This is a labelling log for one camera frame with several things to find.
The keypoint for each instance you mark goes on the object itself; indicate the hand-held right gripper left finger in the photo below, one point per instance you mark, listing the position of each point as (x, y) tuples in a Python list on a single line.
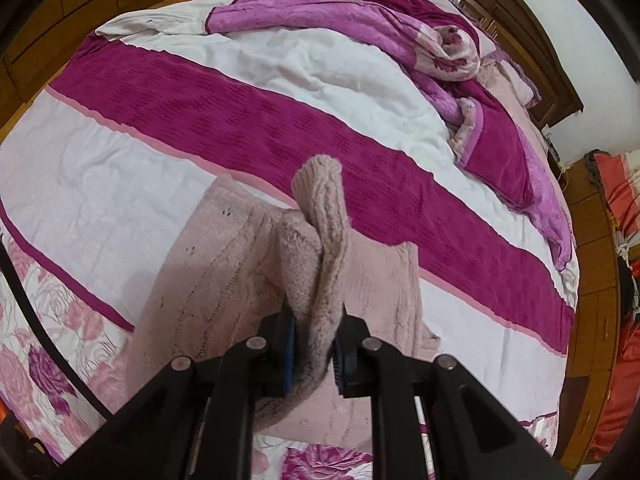
[(287, 360)]

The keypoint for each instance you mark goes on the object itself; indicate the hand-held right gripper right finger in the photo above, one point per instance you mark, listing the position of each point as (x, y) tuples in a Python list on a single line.
[(342, 365)]

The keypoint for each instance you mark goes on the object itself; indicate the pink knitted sweater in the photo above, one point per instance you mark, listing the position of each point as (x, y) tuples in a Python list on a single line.
[(325, 200)]

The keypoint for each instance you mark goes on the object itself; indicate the wooden cabinet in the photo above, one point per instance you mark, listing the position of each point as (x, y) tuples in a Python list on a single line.
[(595, 310)]

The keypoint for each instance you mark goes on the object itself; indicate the striped floral bedspread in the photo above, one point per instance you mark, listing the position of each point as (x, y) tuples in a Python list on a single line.
[(100, 170)]

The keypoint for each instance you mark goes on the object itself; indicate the black and white cloth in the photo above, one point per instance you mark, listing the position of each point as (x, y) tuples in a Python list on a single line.
[(629, 275)]

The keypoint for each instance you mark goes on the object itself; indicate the pink pillow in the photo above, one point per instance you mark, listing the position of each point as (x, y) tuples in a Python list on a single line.
[(505, 82)]

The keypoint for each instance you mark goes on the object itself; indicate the red quilt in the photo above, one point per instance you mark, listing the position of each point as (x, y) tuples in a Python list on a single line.
[(620, 185)]

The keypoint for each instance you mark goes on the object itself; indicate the purple and magenta fleece blanket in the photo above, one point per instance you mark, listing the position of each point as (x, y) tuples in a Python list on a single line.
[(300, 15)]

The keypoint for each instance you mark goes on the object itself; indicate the dark wooden headboard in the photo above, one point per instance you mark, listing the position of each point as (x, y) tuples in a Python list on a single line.
[(530, 25)]

